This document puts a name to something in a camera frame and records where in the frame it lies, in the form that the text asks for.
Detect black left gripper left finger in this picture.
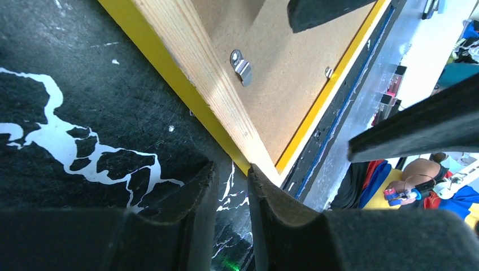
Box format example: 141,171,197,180
1,162,219,270

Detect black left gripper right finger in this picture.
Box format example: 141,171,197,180
248,165,478,270

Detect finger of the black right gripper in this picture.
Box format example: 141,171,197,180
287,0,375,33
348,75,478,163

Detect yellow wooden picture frame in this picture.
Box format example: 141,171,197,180
101,1,393,186

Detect brown cardboard backing board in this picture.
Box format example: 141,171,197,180
193,0,374,163

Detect person in colourful clothes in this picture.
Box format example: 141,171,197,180
328,158,478,232

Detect metal backing turn clip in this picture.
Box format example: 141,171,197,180
230,49,252,87

